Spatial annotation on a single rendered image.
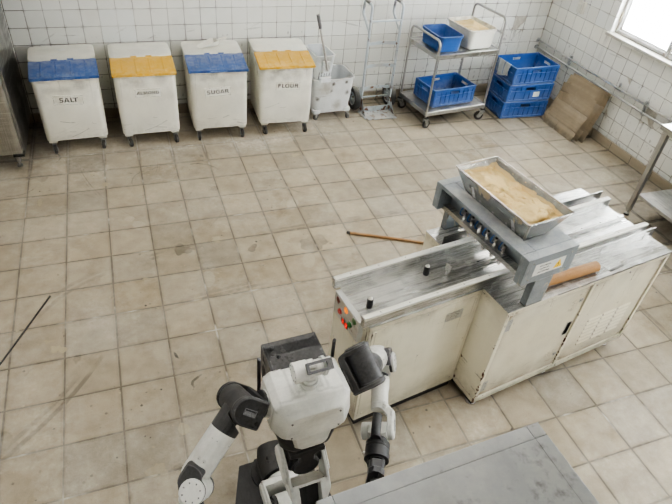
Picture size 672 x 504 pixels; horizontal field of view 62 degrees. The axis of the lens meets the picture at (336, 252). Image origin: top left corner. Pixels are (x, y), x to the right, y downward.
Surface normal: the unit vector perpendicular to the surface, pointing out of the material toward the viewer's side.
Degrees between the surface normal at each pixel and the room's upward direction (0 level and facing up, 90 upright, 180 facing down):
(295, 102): 92
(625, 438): 0
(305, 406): 46
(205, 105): 90
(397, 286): 0
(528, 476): 0
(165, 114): 93
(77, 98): 92
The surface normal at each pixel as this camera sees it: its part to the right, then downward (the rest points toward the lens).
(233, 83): 0.33, 0.64
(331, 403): 0.33, -0.10
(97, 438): 0.09, -0.76
